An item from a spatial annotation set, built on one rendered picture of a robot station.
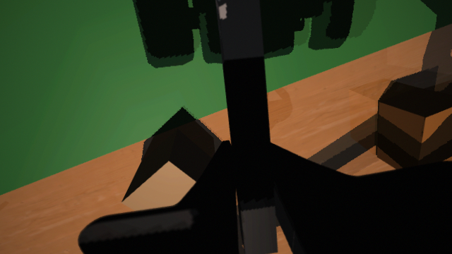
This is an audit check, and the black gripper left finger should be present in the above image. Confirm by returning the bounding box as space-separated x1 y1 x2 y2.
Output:
78 140 239 254

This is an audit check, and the green putting mat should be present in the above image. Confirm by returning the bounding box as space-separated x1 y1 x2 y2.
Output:
0 0 452 195

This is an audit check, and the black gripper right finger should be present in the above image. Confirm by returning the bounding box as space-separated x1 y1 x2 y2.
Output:
270 143 452 254

